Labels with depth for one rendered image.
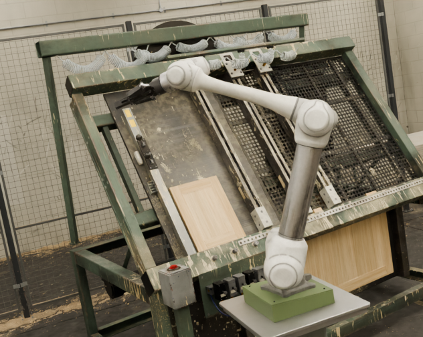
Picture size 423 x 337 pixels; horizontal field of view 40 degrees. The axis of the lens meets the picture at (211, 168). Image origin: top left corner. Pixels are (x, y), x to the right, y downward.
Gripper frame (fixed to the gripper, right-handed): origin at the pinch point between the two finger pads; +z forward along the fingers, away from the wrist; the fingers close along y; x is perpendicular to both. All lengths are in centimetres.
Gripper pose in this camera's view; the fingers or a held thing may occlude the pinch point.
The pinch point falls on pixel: (122, 103)
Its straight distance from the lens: 256.1
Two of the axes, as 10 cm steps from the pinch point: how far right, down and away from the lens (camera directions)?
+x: -2.3, -8.5, 4.7
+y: 3.7, 3.7, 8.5
